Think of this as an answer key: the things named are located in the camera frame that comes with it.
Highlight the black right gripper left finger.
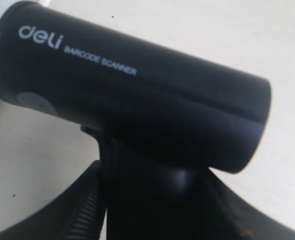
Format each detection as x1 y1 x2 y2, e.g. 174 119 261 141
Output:
0 160 105 240

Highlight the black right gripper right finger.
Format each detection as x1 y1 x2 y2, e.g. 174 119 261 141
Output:
203 168 295 240

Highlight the black handheld barcode scanner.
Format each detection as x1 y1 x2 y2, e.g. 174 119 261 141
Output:
0 1 272 240

